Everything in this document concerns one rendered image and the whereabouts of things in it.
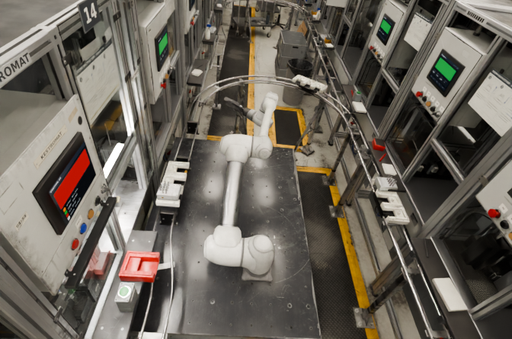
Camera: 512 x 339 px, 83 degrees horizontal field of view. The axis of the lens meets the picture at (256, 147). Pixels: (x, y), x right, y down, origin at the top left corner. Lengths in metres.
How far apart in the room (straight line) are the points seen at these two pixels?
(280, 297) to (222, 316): 0.34
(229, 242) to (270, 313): 0.44
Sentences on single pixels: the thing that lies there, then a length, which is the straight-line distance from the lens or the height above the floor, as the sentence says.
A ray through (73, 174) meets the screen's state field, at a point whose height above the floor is 1.66.
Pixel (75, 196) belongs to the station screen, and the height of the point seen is 1.59.
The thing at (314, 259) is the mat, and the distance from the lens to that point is 2.79.
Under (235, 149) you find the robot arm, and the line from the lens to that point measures 1.71.
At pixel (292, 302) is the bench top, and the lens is 1.85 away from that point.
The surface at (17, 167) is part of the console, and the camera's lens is 0.87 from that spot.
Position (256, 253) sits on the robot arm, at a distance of 1.64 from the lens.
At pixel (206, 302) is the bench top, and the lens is 1.80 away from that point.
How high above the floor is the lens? 2.36
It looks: 41 degrees down
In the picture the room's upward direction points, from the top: 10 degrees clockwise
